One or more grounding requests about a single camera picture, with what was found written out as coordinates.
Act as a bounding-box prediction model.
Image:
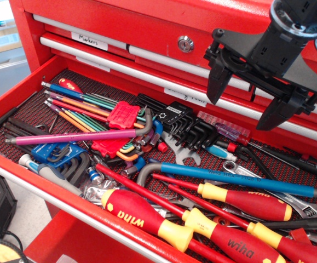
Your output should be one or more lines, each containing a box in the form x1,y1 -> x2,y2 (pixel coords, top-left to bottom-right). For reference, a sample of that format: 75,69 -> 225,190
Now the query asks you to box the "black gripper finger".
256,99 -> 295,131
206,56 -> 233,105

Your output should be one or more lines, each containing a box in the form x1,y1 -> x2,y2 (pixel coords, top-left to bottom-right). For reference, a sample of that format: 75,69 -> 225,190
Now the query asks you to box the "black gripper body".
205,1 -> 317,114

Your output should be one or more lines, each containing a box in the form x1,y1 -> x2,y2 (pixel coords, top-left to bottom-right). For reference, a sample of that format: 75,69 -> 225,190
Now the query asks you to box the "violet Allen key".
4,108 -> 153,145

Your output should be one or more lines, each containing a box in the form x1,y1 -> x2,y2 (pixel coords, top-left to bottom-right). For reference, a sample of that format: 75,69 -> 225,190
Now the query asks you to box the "black Tekton key holder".
136,93 -> 193,125

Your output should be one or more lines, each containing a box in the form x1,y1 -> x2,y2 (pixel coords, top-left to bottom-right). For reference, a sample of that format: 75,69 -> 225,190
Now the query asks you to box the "large blue Allen key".
136,162 -> 317,197

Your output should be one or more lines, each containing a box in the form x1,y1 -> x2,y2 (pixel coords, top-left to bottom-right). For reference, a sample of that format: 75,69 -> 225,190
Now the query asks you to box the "upper red key holder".
107,101 -> 140,130

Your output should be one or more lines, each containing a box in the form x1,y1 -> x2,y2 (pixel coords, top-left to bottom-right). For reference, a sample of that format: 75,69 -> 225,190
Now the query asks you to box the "red key holder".
91,138 -> 129,158
107,101 -> 140,130

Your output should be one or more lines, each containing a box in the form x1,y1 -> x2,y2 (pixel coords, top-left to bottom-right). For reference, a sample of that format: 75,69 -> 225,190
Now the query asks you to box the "lower red key holder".
91,138 -> 129,158

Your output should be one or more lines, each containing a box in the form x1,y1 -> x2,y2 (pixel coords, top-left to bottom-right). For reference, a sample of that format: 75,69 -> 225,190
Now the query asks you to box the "blue long hex key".
41,82 -> 118,108

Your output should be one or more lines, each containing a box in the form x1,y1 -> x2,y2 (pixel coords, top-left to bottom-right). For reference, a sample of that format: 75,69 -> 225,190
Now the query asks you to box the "blue hex key holder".
31,142 -> 86,168

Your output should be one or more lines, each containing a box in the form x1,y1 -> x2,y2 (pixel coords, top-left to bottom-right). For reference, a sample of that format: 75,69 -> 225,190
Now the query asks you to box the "silver chest lock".
177,36 -> 194,53

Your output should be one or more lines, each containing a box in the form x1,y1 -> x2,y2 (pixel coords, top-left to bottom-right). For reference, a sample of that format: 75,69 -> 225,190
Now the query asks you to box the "white cutting tools label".
164,88 -> 207,107

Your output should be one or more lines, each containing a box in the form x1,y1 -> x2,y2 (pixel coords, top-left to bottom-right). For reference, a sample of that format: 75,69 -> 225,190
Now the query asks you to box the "purple clear screwdriver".
216,123 -> 292,165

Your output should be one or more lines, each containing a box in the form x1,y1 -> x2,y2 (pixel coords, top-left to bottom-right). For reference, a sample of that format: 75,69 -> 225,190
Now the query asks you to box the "white blue small screwdriver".
205,145 -> 237,162

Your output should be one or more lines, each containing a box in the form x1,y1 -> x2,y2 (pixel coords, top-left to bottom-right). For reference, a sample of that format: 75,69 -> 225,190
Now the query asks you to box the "steel open-end wrench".
161,131 -> 201,166

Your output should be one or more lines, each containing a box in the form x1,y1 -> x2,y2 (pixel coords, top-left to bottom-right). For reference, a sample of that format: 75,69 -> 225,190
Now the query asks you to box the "small red cap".
158,142 -> 168,153

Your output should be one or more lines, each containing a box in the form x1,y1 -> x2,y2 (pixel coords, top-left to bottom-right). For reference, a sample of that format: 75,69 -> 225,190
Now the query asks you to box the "chrome adjustable wrench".
222,160 -> 317,218

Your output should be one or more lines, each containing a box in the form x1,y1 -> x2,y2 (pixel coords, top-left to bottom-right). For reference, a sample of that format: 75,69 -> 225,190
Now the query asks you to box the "black red drawer liner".
0,68 -> 317,263

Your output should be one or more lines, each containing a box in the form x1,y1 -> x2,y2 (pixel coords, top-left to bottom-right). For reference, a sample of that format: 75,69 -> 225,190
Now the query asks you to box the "upper red yellow screwdriver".
152,173 -> 292,221

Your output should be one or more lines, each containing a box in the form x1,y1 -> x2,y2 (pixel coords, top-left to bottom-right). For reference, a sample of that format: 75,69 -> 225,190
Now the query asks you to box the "open red drawer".
0,53 -> 317,262

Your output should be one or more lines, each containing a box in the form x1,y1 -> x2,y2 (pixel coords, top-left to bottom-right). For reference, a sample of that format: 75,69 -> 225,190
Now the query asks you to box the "red tool chest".
9,0 -> 317,263

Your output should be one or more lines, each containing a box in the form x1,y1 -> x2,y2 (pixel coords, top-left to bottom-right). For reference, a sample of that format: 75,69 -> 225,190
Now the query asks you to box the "middle red yellow screwdriver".
167,202 -> 286,262

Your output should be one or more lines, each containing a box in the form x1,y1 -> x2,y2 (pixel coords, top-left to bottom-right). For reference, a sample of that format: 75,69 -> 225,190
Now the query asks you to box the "lower right red screwdriver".
246,222 -> 317,263

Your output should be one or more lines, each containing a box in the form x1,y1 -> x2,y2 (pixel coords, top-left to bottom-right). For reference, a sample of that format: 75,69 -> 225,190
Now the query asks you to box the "white Markers label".
71,32 -> 108,51

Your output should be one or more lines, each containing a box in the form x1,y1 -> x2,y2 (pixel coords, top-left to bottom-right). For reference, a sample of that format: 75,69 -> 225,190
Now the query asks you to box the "small red wiha screwdriver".
59,78 -> 83,94

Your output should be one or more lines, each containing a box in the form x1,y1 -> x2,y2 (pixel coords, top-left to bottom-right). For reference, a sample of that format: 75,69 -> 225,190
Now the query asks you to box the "big red yellow screwdriver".
101,189 -> 232,262

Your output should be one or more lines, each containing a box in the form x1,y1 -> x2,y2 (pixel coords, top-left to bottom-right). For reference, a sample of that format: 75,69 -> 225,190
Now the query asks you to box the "blue silver bit driver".
87,167 -> 104,185

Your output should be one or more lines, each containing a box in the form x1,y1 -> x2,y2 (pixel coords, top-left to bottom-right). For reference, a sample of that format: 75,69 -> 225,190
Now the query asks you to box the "grey blue screwdriver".
19,154 -> 83,197

